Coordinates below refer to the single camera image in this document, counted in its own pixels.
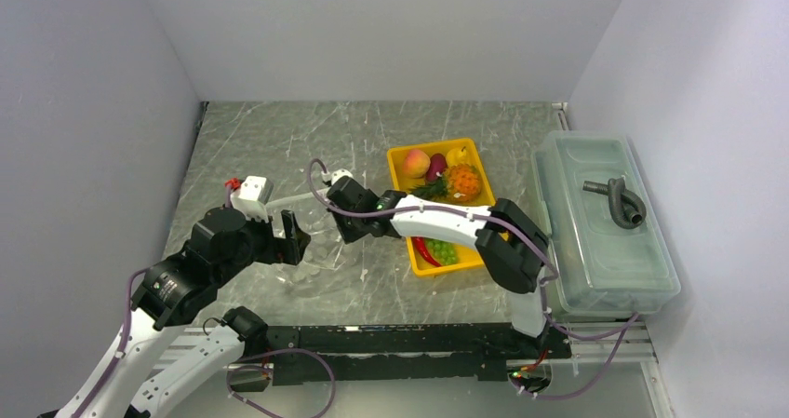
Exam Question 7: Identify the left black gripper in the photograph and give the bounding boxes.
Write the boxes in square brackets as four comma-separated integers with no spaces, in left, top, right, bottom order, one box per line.
[215,205,310,284]

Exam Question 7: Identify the clear dotted zip top bag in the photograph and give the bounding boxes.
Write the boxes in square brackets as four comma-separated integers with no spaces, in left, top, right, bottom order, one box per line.
[267,192,361,290]

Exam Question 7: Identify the orange toy pineapple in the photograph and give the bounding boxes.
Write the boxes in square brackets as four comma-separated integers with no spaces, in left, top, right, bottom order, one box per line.
[410,164,483,204]

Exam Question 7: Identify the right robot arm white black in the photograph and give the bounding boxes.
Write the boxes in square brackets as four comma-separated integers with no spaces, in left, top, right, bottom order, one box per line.
[320,171,556,357]

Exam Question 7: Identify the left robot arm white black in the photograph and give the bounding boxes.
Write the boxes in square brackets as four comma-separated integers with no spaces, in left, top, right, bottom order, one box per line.
[49,207,311,417]

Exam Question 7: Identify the toy peach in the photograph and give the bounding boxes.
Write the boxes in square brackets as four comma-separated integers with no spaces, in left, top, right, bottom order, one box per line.
[401,148,431,179]

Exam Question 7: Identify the red toy chili pepper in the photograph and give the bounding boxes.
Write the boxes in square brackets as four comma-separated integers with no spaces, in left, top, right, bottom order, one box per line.
[411,236,442,267]

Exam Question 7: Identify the purple toy eggplant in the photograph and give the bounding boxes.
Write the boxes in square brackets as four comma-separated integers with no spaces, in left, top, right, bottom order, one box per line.
[424,153,448,182]

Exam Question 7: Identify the green toy grapes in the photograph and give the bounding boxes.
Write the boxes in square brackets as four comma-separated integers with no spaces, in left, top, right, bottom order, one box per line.
[424,238,459,267]

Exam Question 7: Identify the yellow toy pear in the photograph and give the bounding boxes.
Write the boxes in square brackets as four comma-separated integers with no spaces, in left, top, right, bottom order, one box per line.
[445,146,472,168]

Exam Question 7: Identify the yellow plastic tray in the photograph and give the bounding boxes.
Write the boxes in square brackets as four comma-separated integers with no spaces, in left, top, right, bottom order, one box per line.
[387,138,496,277]

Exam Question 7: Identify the clear plastic storage box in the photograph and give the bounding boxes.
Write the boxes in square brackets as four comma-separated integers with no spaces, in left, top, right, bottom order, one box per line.
[532,131,681,320]

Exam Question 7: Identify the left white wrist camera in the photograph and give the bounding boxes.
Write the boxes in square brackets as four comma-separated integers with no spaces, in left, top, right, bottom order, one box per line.
[224,175,274,222]

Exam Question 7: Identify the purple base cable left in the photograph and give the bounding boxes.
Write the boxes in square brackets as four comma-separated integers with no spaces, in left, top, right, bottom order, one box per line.
[225,347,337,418]

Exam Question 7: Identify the black base frame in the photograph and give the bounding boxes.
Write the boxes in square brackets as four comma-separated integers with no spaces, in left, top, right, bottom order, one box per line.
[239,323,571,386]

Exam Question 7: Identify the grey corrugated hose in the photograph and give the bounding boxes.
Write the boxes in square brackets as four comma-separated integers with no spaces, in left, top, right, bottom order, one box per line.
[582,176,648,231]

